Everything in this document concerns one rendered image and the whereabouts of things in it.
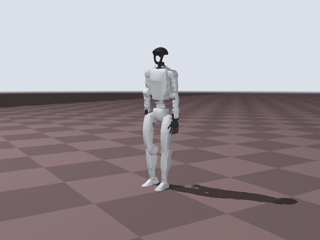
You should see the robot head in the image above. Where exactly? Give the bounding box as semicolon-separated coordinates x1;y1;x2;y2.
152;47;168;69

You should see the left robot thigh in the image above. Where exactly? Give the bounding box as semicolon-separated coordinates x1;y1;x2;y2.
160;113;173;155

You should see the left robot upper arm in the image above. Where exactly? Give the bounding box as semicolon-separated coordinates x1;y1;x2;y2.
166;69;178;99

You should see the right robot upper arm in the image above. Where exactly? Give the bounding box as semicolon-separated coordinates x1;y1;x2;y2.
142;69;151;97

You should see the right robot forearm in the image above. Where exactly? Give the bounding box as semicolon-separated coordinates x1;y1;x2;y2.
143;95;151;113

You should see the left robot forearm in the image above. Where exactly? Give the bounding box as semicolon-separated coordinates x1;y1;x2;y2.
172;91;180;119

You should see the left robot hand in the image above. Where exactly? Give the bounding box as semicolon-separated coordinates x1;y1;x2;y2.
168;114;179;135

